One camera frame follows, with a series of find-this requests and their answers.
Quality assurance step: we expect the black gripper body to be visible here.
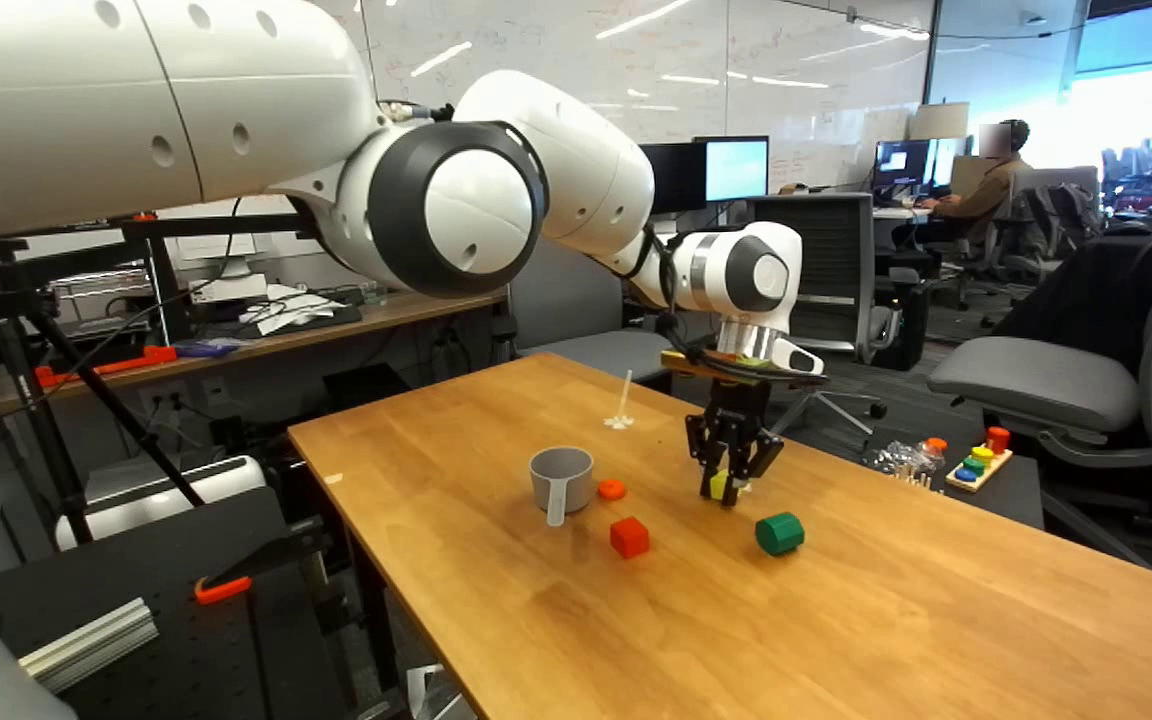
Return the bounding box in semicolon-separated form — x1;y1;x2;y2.
681;381;788;469

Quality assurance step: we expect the green block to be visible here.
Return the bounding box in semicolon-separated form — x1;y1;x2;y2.
752;507;808;559

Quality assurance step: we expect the red block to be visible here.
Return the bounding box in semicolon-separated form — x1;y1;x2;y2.
608;516;657;563

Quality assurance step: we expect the gray measuring cup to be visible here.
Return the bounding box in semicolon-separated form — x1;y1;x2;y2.
525;443;598;532

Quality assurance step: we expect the white plastic pin stand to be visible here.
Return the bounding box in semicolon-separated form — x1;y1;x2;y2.
604;370;638;434

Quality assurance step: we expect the clear bottle orange cap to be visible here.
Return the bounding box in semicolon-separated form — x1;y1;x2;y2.
871;434;950;491

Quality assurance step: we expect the colourful stacking toy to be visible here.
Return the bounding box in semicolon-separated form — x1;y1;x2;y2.
945;419;1014;497

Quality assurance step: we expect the black computer monitor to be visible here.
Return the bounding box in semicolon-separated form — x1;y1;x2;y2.
635;140;710;222

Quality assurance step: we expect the bright lit monitor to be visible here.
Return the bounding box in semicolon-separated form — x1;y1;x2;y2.
694;134;775;209

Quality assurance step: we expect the small black table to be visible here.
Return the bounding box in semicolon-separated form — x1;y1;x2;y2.
858;430;1048;532

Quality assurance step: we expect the dark distant monitor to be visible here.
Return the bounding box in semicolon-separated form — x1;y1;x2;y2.
871;137;935;204

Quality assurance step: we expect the gray padded office chair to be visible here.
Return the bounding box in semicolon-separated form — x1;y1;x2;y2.
929;217;1152;473

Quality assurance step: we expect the seated person brown shirt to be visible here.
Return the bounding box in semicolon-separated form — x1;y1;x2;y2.
918;115;1041;252

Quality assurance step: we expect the long wooden desk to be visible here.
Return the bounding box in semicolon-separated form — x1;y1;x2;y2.
0;282;511;417

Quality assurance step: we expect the white lampshade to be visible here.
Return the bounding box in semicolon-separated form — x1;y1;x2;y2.
905;101;976;145

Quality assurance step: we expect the white paper pile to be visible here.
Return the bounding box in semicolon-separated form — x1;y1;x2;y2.
235;282;352;339

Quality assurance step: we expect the white roll tube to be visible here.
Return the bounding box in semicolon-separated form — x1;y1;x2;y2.
50;453;267;553

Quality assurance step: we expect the black cart top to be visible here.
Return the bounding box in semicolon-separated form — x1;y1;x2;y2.
0;480;386;720

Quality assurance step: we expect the orange bar tool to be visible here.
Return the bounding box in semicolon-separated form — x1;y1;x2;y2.
32;339;185;397

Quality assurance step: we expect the silver metal cylinder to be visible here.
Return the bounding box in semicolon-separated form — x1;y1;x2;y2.
13;591;162;697

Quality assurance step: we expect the colourful wrist mount plate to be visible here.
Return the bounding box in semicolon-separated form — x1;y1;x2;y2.
657;339;832;393

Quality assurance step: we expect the black mesh chair gray frame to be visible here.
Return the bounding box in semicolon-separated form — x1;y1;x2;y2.
746;193;891;440

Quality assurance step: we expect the orange handled clamp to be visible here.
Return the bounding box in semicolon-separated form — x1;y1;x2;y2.
190;571;258;613

